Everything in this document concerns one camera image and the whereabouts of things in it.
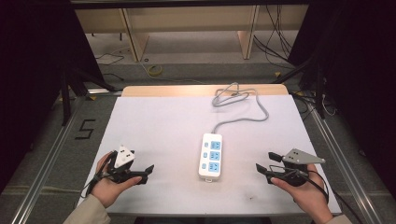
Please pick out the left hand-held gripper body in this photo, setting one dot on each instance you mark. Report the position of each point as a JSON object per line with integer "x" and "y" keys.
{"x": 124, "y": 157}

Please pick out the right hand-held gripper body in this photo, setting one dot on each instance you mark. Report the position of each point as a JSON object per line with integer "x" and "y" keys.
{"x": 299, "y": 157}

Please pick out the person's left hand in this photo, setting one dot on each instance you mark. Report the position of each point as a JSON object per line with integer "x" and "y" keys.
{"x": 107, "y": 189}

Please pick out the person's right hand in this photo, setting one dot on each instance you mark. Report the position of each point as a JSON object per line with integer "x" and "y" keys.
{"x": 308, "y": 194}

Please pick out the white table mat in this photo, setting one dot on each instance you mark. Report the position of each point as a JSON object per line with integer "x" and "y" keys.
{"x": 162, "y": 130}

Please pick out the white power strip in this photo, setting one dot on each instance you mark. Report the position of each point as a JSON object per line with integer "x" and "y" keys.
{"x": 211, "y": 169}

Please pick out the black metal stand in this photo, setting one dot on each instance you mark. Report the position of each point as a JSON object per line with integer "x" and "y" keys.
{"x": 319, "y": 93}
{"x": 65, "y": 99}

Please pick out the wooden table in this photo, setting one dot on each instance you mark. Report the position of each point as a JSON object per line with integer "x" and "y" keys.
{"x": 174, "y": 90}

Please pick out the yellow tape roll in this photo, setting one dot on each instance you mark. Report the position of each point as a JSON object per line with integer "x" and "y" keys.
{"x": 155, "y": 70}

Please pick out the black curtain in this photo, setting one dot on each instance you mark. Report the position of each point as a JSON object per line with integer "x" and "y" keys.
{"x": 28, "y": 77}
{"x": 364, "y": 68}

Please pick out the light wooden desk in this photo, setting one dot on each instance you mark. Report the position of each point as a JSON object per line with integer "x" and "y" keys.
{"x": 193, "y": 17}

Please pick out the aluminium floor rail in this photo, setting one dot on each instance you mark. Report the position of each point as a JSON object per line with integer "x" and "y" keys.
{"x": 46, "y": 161}
{"x": 345, "y": 168}

